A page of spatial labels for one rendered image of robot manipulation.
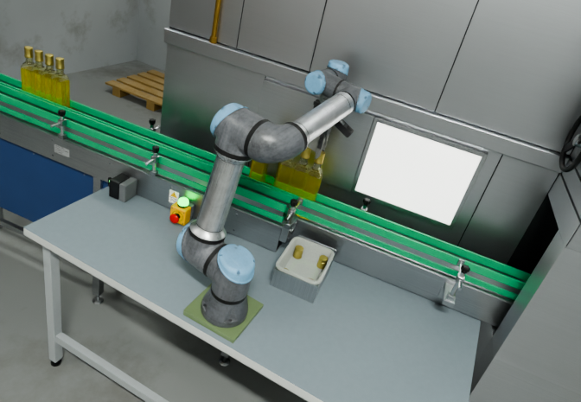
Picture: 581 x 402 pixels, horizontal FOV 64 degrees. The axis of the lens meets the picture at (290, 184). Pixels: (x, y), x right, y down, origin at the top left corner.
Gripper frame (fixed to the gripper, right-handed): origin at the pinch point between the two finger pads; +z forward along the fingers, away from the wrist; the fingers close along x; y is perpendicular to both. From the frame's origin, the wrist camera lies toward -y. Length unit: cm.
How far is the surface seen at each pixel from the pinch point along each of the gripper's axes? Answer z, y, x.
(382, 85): -28.3, -12.8, -15.1
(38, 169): 49, 124, 14
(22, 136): 34, 130, 16
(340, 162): 6.3, -6.5, -12.1
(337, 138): -3.3, -2.7, -12.1
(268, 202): 20.3, 11.9, 13.6
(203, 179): 21.3, 40.1, 13.7
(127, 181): 32, 70, 20
